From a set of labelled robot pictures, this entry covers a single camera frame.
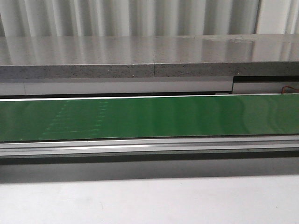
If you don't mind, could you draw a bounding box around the grey stone countertop slab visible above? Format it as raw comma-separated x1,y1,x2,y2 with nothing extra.
0,34,299,79

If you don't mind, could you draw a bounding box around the white panel under countertop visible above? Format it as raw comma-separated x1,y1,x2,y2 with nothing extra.
0,76,299,96

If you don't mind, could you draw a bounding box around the green conveyor belt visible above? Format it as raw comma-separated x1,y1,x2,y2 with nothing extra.
0,94,299,142

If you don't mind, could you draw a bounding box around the white pleated curtain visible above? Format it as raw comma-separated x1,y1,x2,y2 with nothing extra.
0,0,299,37

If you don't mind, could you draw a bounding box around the red brown wire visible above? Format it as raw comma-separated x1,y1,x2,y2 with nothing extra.
281,86,299,95

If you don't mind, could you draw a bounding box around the aluminium conveyor front rail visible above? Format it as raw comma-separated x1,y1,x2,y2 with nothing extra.
0,135,299,158

